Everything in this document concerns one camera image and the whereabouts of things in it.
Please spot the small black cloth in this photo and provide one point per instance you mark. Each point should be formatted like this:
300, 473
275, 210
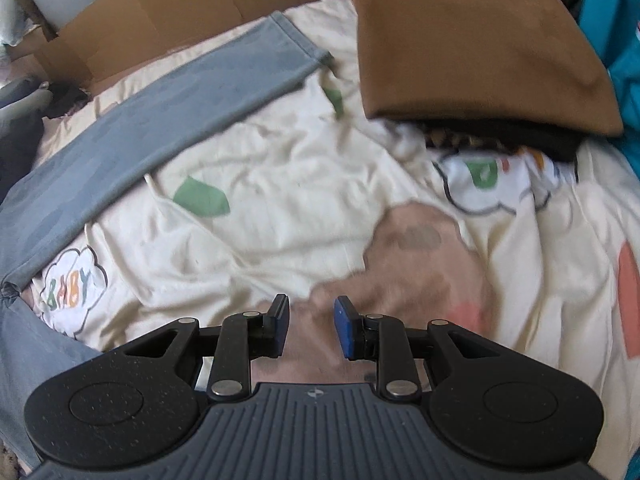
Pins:
67, 100

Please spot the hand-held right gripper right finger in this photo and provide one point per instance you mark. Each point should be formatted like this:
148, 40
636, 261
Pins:
345, 330

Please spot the cream bear print bedsheet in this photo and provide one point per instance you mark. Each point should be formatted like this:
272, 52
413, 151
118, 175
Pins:
300, 185

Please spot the brown folded cloth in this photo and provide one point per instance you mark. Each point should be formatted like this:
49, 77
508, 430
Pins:
475, 40

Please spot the teal printed blanket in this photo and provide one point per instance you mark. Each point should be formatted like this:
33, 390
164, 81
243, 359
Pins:
620, 35

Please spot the blue denim pants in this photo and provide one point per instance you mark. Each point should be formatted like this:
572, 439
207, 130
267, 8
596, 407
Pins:
150, 120

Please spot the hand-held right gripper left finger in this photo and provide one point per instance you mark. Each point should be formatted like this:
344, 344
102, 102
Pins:
282, 325

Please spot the brown cardboard sheet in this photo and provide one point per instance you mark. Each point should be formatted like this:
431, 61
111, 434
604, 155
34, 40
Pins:
175, 5

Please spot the grey neck pillow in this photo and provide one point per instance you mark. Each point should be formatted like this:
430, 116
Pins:
22, 102

